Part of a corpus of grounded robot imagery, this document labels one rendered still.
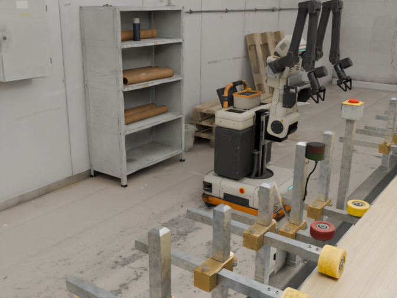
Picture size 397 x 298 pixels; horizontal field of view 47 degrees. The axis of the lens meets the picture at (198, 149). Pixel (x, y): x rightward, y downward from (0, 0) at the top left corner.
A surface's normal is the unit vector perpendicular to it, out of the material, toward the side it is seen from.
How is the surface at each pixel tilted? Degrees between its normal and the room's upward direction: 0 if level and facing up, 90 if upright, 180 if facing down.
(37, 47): 90
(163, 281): 90
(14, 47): 90
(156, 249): 90
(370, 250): 0
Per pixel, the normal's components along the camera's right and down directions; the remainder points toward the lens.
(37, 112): 0.81, 0.19
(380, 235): 0.01, -0.95
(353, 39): -0.58, 0.25
